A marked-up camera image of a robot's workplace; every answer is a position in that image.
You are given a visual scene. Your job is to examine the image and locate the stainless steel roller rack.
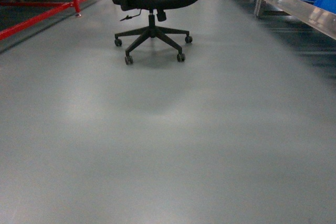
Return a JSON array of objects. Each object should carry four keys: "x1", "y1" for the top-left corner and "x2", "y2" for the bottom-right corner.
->
[{"x1": 254, "y1": 0, "x2": 335, "y2": 39}]

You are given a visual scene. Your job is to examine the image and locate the red metal frame table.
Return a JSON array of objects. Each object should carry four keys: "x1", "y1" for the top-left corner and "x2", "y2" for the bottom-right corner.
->
[{"x1": 1, "y1": 0, "x2": 88, "y2": 40}]

